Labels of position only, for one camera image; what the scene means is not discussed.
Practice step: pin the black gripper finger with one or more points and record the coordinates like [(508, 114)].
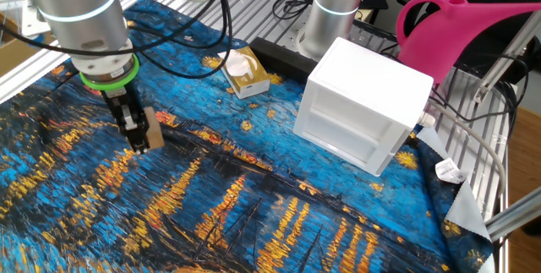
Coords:
[(134, 131)]

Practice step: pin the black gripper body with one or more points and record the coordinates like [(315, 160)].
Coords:
[(124, 99)]

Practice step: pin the small plain wooden cube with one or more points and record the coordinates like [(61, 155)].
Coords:
[(154, 129)]

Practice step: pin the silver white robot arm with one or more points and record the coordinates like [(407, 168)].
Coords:
[(84, 23)]

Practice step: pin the brown cardboard box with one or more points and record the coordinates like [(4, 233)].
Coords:
[(17, 53)]

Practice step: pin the blue yellow painting-print tablecloth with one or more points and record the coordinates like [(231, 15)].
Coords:
[(253, 159)]

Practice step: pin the golden tissue box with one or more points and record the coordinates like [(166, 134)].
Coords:
[(253, 80)]

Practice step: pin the black foam strip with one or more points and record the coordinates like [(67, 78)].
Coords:
[(279, 59)]

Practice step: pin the white plastic drawer box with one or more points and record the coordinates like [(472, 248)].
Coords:
[(367, 78)]

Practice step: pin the white printed label tag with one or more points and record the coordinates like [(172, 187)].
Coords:
[(450, 171)]

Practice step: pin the pink plastic watering can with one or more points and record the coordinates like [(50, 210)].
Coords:
[(444, 36)]

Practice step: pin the aluminium table edge rail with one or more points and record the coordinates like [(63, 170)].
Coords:
[(25, 78)]

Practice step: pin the silver blue wrist camera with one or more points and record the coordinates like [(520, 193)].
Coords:
[(29, 19)]

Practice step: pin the slanted aluminium frame profile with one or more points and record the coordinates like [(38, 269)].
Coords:
[(503, 59)]

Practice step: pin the thick aluminium frame profile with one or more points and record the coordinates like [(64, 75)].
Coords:
[(515, 216)]

